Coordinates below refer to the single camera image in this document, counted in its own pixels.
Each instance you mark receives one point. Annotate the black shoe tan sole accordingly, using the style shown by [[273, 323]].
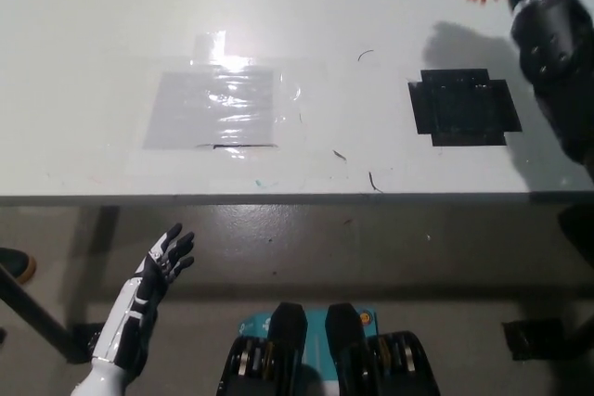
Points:
[[16, 264]]

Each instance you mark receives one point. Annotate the black diagonal frame bar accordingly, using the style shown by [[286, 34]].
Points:
[[37, 312]]

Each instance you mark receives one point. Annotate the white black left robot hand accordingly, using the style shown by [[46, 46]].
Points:
[[148, 280]]

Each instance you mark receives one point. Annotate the grey plastic-covered sheet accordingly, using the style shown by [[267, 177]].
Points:
[[185, 113]]

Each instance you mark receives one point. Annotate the grey desk leg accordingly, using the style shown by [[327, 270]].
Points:
[[99, 243]]

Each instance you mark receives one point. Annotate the black tape patch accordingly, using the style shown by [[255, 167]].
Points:
[[464, 108]]

